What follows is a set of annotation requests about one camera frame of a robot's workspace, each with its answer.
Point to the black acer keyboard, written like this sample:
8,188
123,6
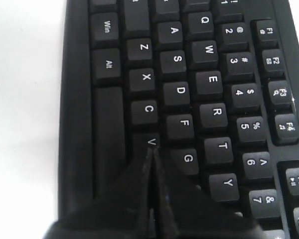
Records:
215,83

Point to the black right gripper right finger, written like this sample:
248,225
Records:
182,211

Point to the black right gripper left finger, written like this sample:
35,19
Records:
122,212

